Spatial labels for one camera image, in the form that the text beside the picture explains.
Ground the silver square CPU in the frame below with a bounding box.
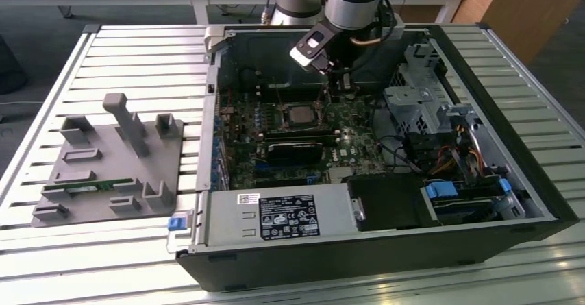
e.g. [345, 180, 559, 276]
[287, 106, 321, 126]

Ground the black RAM slot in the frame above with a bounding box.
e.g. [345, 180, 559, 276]
[263, 82, 328, 103]

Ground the CPU socket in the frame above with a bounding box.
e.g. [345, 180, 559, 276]
[279, 102, 328, 130]

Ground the silver metal drive cage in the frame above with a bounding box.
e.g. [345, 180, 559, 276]
[383, 42, 447, 135]

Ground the green motherboard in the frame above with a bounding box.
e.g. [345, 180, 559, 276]
[218, 85, 399, 189]

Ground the black graphics card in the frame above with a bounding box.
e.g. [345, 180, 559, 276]
[264, 141, 324, 165]

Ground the silver chipset heatsink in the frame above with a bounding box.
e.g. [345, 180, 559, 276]
[328, 167, 356, 184]

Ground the wooden cabinet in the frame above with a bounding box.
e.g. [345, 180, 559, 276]
[452, 0, 585, 64]

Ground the hard disk in blue carrier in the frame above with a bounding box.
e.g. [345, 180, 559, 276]
[423, 180, 500, 224]

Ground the silver power supply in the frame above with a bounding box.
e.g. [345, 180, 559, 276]
[203, 183, 360, 248]

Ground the grey parts rack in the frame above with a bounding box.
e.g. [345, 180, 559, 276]
[30, 92, 186, 229]

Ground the black PC case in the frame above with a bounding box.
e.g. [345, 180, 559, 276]
[176, 23, 581, 293]

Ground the green RAM stick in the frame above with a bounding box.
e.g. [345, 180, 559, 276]
[54, 178, 136, 194]

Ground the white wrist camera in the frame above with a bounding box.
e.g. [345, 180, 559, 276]
[288, 22, 340, 77]

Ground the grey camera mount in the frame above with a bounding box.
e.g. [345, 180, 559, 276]
[375, 13, 407, 40]

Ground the grey case handle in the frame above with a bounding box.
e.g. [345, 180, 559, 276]
[203, 25, 228, 53]

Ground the grey plastic bracket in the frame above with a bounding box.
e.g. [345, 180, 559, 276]
[441, 102, 485, 127]

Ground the black wire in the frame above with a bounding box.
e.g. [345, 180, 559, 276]
[377, 134, 427, 174]

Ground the coloured wire bundle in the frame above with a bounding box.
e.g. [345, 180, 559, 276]
[429, 145, 487, 176]

